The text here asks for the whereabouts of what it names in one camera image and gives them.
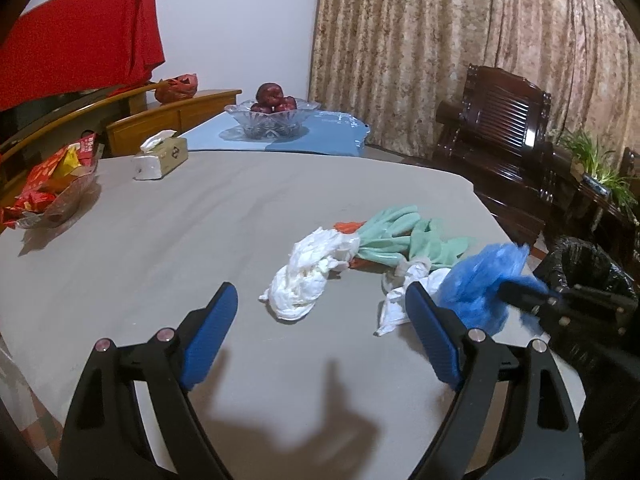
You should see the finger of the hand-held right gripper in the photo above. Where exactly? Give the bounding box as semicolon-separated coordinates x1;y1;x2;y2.
499;281;626;336
520;275;628;311

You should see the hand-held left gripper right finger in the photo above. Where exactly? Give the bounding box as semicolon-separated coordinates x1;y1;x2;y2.
404;281;586;480

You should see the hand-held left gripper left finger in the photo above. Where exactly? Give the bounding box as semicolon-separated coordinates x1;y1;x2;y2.
57;281;239;480

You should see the bin with black bag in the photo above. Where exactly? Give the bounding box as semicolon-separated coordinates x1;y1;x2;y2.
532;235;638;376

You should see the blue plastic bag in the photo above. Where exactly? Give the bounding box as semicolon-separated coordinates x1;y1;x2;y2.
437;242;546;336

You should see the small crumpled white tissue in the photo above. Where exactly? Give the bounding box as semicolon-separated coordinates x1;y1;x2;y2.
374;259;451;337

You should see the green rubber glove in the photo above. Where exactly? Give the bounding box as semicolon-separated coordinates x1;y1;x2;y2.
334;205;422;267
350;217;471;273

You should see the dark wooden side table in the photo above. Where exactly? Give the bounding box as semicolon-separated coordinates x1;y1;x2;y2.
542;145;640;251

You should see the large crumpled white tissue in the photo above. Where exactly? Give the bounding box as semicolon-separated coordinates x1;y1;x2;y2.
258;227;361;321

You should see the dark wooden armchair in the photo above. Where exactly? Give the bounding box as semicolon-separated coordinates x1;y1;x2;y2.
432;63;556;248
620;147;640;221

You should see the potted green plant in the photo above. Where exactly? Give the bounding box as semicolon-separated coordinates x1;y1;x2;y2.
550;129;638;211

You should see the white tissue box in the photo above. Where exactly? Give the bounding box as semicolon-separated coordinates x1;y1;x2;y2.
132;130;189;182

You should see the glass snack dish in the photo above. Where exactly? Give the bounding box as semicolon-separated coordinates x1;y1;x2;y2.
15;160;101;231

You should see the light wooden cabinet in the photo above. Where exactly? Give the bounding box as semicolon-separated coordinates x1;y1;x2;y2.
0;82;242;231

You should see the yellow snack packet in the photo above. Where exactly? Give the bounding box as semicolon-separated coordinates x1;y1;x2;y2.
60;144;83;176

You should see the blue tablecloth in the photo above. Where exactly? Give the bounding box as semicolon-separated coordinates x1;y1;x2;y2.
177;109;371;157

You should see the glass fruit bowl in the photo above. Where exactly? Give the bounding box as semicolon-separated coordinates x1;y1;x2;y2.
224;98;321;140

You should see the red patterned snack packet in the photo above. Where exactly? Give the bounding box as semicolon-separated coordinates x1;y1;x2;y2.
20;147;76;193

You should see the large red plastic bag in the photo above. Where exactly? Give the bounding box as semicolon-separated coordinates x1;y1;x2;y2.
154;73;198;105

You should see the black television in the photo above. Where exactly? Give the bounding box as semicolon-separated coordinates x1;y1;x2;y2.
0;87;121;146

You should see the beige patterned curtain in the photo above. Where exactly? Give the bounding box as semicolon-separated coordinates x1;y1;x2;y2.
307;0;640;171

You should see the red cloth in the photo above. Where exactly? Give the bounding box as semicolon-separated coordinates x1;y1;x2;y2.
0;0;166;111

